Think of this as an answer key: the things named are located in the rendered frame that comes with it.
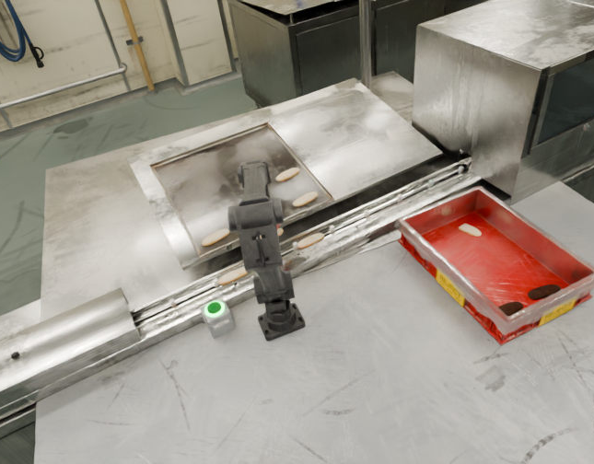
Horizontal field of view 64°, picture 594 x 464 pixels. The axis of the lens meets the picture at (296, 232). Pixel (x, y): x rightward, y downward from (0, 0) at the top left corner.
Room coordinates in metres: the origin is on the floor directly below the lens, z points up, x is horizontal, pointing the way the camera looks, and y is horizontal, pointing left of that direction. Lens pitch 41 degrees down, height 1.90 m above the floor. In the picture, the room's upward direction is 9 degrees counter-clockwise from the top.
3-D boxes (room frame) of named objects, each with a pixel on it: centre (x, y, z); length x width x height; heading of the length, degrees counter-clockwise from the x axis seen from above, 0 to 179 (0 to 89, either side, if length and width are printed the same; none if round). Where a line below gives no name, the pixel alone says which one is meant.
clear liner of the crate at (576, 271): (0.95, -0.55, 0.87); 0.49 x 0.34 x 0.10; 19
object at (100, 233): (1.62, 0.07, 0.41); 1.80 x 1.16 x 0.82; 106
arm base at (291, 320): (0.86, 0.08, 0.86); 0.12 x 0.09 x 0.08; 106
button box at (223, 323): (0.88, 0.26, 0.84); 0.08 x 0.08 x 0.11; 23
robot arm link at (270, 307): (0.88, 0.09, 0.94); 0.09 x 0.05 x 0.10; 2
